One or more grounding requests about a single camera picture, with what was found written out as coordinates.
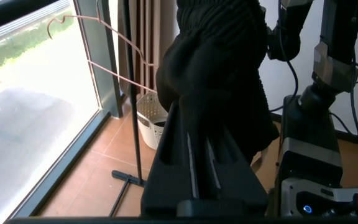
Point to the pink clothes hanger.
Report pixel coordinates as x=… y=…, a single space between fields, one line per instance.
x=120 y=75

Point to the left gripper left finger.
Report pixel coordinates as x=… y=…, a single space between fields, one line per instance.
x=166 y=180

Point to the black shorts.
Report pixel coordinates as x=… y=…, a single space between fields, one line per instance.
x=216 y=62

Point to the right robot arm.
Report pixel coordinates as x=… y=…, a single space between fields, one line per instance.
x=337 y=31

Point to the black clothes rack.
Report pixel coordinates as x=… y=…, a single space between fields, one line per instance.
x=132 y=77

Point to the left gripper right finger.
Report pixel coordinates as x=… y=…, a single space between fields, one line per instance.
x=241 y=186

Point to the white laundry basket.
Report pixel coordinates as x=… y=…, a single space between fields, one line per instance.
x=149 y=109

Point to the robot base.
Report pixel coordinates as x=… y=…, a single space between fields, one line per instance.
x=309 y=155

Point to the beige curtain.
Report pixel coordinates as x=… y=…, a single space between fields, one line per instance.
x=148 y=31

